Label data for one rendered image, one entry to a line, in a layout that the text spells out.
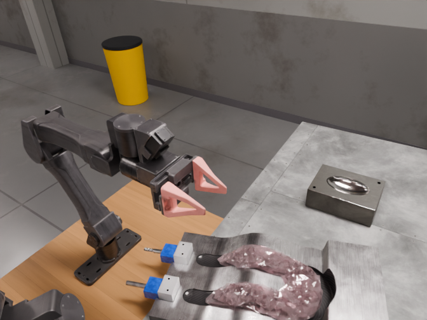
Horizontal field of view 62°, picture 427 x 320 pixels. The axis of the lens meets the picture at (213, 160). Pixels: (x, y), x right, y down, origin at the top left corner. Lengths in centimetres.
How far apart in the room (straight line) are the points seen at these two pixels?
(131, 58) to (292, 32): 149
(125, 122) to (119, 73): 296
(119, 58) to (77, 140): 279
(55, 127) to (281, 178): 78
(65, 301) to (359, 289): 59
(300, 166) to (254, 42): 195
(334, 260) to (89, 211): 61
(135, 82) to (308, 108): 166
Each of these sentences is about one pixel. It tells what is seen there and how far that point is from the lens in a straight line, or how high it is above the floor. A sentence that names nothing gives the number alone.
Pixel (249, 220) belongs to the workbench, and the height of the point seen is 80.
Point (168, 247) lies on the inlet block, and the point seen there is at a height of 87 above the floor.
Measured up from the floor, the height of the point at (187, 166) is 123.
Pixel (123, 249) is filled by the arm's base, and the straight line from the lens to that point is 109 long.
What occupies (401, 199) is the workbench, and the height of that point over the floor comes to 80.
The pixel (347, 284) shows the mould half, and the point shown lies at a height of 91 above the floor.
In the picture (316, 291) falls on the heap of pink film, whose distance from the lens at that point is 87.
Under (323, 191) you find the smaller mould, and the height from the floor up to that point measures 87.
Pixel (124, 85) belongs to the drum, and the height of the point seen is 23.
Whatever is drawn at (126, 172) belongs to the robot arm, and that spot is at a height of 120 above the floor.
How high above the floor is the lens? 160
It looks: 35 degrees down
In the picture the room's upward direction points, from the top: 4 degrees counter-clockwise
